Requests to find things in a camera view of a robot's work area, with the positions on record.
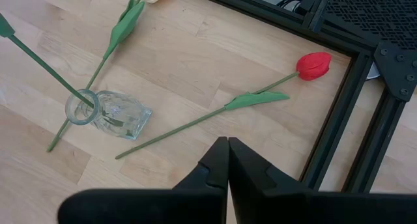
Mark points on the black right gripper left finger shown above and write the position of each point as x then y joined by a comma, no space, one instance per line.
195,206

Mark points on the red artificial tulip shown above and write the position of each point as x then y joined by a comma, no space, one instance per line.
42,62
312,66

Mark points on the black aluminium table frame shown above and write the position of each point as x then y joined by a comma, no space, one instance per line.
335,126

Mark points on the black perforated control box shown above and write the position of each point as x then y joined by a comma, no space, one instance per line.
374,15

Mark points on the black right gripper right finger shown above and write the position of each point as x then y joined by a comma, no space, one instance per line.
277,206

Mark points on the peach artificial tulip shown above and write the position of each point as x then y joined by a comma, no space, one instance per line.
125,23

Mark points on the clear glass vase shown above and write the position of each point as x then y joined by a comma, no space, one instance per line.
123,116

